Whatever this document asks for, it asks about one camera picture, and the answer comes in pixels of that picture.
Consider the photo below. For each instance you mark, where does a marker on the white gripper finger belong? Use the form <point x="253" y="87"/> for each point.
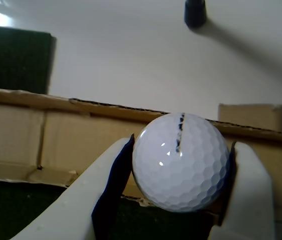
<point x="75" y="200"/>
<point x="251" y="195"/>

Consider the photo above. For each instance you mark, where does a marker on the white golf ball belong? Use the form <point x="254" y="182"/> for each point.
<point x="180" y="162"/>

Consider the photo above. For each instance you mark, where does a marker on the long green putting mat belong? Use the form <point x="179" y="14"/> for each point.
<point x="10" y="205"/>

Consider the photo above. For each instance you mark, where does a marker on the brown cardboard ramp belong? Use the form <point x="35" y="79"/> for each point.
<point x="68" y="135"/>

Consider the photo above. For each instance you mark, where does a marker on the small green turf piece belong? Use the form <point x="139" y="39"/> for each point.
<point x="13" y="60"/>

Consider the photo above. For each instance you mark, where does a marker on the black tripod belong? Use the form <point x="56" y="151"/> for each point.
<point x="195" y="13"/>

